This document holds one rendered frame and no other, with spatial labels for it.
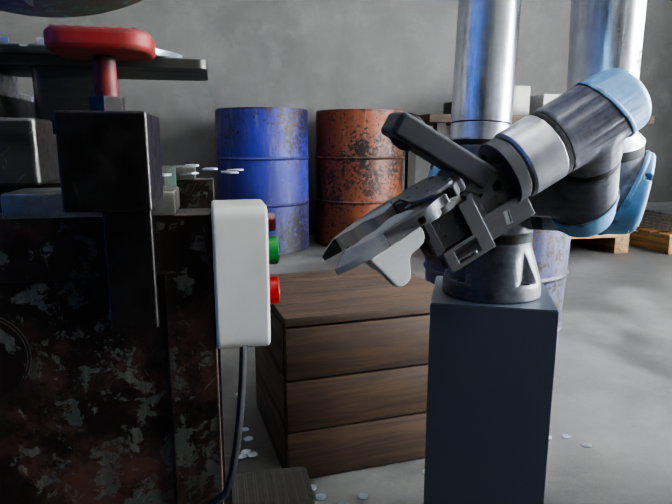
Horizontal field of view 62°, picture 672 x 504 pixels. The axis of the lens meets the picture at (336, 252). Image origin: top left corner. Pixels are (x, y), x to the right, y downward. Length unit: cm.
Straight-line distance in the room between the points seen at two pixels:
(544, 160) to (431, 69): 383
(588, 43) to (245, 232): 50
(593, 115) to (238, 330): 40
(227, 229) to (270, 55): 366
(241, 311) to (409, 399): 77
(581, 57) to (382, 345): 66
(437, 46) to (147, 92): 208
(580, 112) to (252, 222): 34
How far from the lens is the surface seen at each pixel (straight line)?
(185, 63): 72
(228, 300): 52
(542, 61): 481
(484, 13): 75
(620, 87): 65
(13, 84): 88
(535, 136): 60
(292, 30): 419
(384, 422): 125
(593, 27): 80
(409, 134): 55
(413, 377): 123
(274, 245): 54
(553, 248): 159
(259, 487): 95
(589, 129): 62
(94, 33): 43
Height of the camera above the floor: 68
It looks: 11 degrees down
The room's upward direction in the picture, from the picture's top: straight up
